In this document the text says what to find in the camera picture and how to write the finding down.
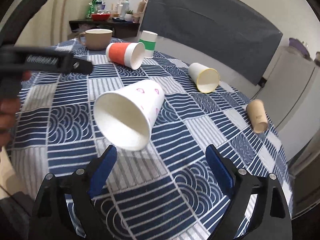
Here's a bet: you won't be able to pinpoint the dark grey cloth-covered television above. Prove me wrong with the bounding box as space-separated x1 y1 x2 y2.
141 0 283 85

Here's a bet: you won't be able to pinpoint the dark wall shelf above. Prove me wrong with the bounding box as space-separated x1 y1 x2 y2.
69 19 140 39

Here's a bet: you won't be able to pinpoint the white refrigerator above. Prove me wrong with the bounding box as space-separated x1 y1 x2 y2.
247 45 320 136

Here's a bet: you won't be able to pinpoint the person's hand on grip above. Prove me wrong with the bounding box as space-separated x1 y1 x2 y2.
0 71 31 147

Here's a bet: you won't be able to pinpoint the red bowl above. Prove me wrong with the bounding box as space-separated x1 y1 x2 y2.
91 13 111 21

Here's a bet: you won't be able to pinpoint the beige curtain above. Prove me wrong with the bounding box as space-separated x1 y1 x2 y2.
16 0 92 47

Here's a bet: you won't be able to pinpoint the cream yellow-rim paper cup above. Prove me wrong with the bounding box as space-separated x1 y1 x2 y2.
188 63 220 94

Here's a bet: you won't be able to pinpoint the brown kraft paper cup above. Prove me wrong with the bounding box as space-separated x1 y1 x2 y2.
246 99 268 134

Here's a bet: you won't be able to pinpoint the brown ceramic mug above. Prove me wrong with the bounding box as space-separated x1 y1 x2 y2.
78 29 113 51

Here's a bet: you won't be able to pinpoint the black wall socket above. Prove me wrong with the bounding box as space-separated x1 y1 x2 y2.
258 77 267 88

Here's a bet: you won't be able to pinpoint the blue white patterned tablecloth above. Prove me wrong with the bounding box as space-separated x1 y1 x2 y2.
7 39 293 239

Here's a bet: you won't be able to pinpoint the orange and white paper cup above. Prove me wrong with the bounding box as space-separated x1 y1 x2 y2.
106 42 145 70

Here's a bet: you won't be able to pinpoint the purple basin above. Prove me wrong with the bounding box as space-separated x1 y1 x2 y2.
289 37 310 58

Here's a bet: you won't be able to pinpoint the small potted plant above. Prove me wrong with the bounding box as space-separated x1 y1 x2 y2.
124 10 133 22

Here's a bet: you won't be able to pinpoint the white paper cup pink hearts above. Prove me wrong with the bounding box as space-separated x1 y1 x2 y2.
93 79 164 151

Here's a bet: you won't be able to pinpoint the white spray bottle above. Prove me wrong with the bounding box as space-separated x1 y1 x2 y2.
120 0 130 18

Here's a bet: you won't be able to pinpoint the green and white paper cup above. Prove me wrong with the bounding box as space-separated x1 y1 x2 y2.
139 30 158 59

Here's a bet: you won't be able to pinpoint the green plastic bottle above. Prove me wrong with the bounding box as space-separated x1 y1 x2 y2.
85 2 95 19

